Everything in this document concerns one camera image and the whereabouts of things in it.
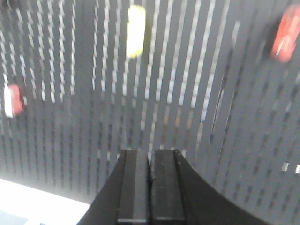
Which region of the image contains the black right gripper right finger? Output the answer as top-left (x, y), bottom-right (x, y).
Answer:
top-left (150, 150), bottom-right (266, 225)

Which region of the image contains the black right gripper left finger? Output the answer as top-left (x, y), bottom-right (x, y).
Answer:
top-left (78, 150), bottom-right (150, 225)

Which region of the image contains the white standing desk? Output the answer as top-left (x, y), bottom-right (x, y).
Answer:
top-left (0, 179), bottom-right (90, 225)

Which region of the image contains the black perforated pegboard panel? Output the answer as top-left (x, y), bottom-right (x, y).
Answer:
top-left (0, 0), bottom-right (300, 225)

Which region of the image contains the right white red switch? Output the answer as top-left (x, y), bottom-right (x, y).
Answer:
top-left (3, 84), bottom-right (24, 118)

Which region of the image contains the yellow toggle switch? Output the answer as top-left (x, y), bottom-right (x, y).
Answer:
top-left (126, 5), bottom-right (146, 59)

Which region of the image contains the red toggle switch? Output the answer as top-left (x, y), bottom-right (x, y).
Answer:
top-left (270, 4), bottom-right (300, 63)

